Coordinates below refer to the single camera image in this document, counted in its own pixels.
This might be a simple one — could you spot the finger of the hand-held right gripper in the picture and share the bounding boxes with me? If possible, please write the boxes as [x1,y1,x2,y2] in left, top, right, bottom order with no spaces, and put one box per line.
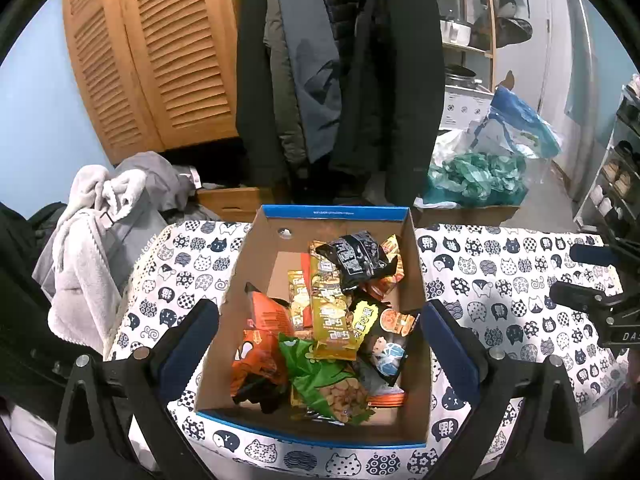
[549,280,622,314]
[569,242,622,267]

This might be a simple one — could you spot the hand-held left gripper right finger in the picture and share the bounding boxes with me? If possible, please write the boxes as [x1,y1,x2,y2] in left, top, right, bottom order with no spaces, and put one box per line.
[419,299,586,480]

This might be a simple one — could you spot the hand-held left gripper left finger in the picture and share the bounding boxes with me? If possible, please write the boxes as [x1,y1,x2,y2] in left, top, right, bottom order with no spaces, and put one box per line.
[53,298,221,480]

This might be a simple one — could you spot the black burger-print snack packet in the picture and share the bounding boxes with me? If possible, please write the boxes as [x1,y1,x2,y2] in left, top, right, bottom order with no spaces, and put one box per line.
[349,299,419,387]

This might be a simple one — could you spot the large orange chip bag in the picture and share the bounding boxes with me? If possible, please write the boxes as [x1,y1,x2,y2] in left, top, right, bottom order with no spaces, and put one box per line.
[230,281,294,412]

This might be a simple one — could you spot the blue cardboard box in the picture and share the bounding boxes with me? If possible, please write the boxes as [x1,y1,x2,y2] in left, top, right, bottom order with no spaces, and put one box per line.
[194,203,433,449]

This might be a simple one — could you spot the long yellow cracker packet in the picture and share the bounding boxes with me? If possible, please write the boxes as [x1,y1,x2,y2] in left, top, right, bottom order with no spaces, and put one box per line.
[308,240,367,362]

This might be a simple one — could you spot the green snack bag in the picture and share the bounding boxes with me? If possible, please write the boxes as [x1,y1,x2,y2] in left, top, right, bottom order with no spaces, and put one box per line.
[278,333,377,427]

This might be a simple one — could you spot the group of shoes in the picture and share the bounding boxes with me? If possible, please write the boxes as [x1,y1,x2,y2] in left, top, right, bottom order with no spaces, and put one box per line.
[585,140,640,226]

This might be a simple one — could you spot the cat-print tablecloth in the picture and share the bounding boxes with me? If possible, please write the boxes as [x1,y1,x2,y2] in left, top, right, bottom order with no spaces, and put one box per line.
[101,219,632,480]

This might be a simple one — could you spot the white shoe rack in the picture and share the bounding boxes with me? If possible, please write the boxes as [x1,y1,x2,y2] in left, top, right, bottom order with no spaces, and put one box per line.
[574,74,640,242]

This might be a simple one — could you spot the white fleece blanket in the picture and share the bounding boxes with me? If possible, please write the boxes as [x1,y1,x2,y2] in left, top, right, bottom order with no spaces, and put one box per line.
[46,164,152,357]

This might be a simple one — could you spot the teal-edged cardboard box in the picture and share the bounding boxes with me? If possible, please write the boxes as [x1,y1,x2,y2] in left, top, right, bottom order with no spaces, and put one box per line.
[414,194,522,229]

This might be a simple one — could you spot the wooden crate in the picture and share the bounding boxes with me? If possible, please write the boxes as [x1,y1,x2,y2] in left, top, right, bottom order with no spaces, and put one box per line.
[196,186,274,224]

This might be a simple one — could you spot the blue plastic bag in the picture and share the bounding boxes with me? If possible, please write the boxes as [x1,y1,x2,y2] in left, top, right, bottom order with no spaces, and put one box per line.
[486,86,562,159]

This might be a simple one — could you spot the black bag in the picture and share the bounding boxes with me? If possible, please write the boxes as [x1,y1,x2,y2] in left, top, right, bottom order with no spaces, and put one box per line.
[0,201,102,412]

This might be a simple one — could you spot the white door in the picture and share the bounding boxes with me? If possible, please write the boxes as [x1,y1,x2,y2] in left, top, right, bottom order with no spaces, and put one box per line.
[539,0,602,182]

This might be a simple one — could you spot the white plastic bag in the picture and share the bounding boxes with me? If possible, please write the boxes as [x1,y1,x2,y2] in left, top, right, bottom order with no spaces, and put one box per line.
[431,129,497,167]

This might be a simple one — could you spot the grey garment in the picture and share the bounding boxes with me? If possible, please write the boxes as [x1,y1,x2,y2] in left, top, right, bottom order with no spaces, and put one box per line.
[106,151,199,241]

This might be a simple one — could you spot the white printed carton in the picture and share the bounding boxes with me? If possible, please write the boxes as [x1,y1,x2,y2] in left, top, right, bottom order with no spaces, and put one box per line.
[441,84,494,129]

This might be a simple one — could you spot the dark metal pot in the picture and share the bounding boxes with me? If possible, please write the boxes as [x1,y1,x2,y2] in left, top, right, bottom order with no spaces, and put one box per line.
[444,64,479,87]

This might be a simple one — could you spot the grey hanging bag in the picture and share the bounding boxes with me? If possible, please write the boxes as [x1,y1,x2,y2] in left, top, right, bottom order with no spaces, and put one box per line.
[494,1,534,47]

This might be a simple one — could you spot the dark olive coat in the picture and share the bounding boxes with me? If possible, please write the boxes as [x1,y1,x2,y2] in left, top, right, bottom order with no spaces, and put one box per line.
[234,0,292,187]

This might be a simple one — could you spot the long black coat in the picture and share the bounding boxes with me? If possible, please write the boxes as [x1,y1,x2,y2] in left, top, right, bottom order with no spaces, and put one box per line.
[329,0,447,207]

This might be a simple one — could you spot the wooden shelf rack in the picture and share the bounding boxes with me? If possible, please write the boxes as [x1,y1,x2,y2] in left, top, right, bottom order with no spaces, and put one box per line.
[429,0,497,92]

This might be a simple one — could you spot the grey jacket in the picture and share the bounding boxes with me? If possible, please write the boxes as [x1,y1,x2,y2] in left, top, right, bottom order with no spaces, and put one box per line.
[269,0,344,167]

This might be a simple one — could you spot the wooden louvered wardrobe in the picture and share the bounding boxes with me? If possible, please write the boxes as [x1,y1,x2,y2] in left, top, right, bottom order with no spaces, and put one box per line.
[61,0,252,167]

